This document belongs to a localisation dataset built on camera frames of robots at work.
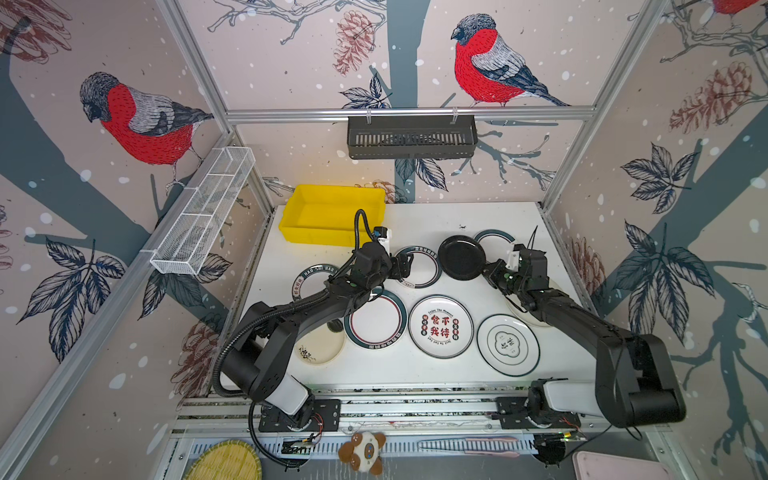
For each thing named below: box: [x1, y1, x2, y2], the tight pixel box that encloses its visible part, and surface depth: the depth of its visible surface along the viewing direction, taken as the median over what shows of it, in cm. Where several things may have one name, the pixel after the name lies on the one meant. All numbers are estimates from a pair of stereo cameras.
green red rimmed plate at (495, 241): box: [473, 229, 516, 253], surface depth 112 cm
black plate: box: [437, 234, 486, 281], surface depth 92 cm
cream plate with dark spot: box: [294, 324, 346, 365], surface depth 85 cm
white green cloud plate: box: [476, 314, 541, 377], surface depth 87 cm
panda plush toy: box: [338, 432, 386, 475], surface depth 68 cm
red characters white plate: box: [408, 294, 475, 359], surface depth 90 cm
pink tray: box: [572, 451, 678, 480], surface depth 67 cm
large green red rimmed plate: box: [344, 290, 408, 350], surface depth 90 cm
